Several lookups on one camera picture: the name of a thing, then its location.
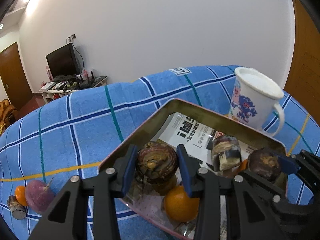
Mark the dark round chestnut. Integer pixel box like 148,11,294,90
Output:
247,148,281,183

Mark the purple round radish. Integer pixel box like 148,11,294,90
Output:
25,178,55,215

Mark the orange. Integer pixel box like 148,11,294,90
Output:
223,159,248,178
163,186,200,223

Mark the cut sugarcane piece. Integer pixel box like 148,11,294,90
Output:
7,195,27,220

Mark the orange tangerine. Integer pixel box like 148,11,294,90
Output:
15,185,28,206

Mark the dark brown water chestnut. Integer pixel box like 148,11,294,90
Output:
135,141,178,196

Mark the white floral mug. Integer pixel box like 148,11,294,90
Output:
228,67,285,137

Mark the wooden door right side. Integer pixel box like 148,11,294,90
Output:
285,0,320,124

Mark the pink metal tin box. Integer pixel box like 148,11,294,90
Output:
99,99,287,239

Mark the blue plaid tablecloth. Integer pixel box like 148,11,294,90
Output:
1,66,235,239

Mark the printed paper in tin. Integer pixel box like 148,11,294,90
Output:
151,112,261,170

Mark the orange leather sofa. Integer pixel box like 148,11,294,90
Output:
0,99,18,135

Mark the white tv stand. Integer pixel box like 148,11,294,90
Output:
39,76,108,104

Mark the black television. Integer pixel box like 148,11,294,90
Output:
46,43,82,79

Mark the brown wooden door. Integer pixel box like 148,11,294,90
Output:
1,42,33,110

